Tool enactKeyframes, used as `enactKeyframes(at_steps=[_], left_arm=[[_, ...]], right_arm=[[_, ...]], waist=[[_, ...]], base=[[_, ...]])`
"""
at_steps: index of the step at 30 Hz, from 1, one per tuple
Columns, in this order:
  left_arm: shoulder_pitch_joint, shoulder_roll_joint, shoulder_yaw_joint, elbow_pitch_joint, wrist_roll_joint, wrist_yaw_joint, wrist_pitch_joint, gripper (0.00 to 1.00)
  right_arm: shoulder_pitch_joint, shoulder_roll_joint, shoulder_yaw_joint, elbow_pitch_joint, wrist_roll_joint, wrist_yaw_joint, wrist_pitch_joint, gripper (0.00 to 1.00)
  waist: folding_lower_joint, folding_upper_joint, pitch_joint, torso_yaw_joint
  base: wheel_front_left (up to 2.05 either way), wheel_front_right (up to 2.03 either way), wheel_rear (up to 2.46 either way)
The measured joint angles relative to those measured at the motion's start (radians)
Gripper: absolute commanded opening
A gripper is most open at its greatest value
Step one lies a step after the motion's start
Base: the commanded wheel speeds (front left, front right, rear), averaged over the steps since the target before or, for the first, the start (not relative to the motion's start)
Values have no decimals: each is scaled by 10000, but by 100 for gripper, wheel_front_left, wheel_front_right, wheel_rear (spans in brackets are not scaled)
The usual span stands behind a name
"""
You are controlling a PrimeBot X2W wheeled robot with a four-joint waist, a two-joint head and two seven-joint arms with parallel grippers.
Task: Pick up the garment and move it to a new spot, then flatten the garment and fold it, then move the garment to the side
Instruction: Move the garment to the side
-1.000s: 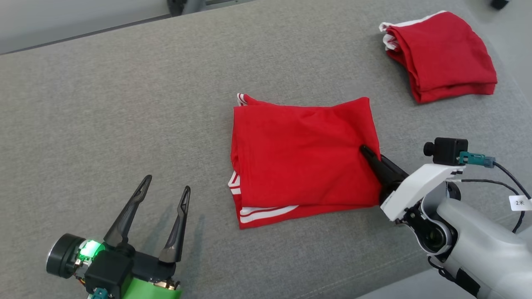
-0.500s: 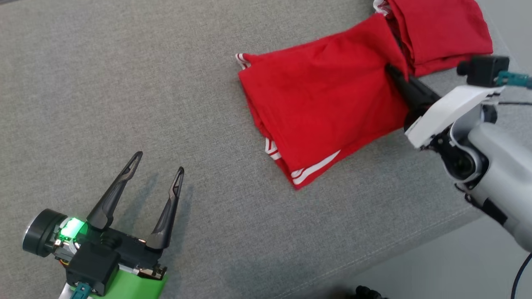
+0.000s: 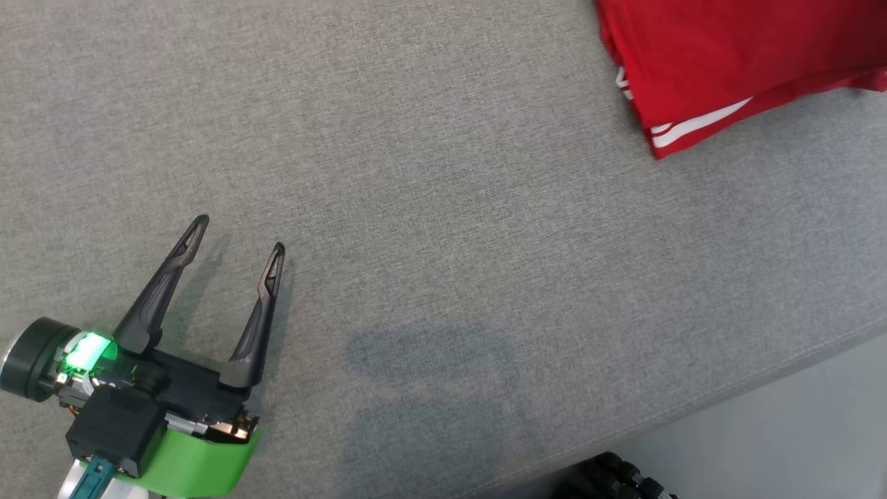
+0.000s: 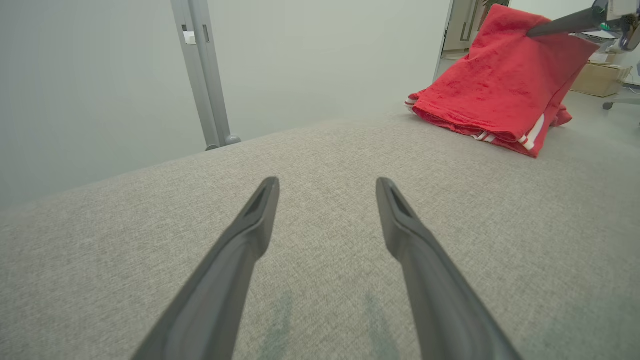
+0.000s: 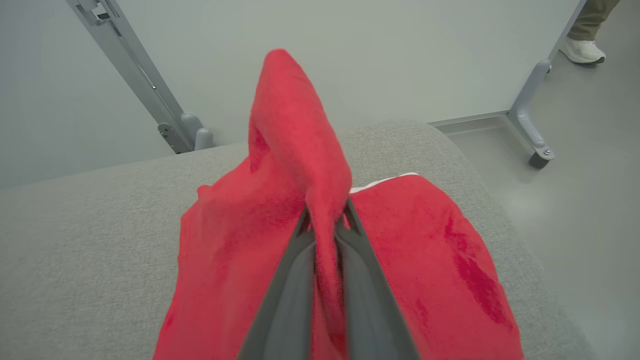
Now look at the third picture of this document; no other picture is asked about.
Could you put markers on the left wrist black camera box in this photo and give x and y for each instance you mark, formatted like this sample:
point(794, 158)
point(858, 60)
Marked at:
point(118, 430)

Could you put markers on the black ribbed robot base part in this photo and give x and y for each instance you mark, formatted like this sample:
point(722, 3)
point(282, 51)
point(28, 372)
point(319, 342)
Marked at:
point(617, 482)

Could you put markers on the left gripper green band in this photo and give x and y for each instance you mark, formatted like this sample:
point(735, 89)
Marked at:
point(201, 457)

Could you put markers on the grey fabric sofa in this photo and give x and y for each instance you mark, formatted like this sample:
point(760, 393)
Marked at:
point(450, 242)

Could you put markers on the red jersey with white stripes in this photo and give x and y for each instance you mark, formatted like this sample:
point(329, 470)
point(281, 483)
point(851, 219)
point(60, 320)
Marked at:
point(727, 48)

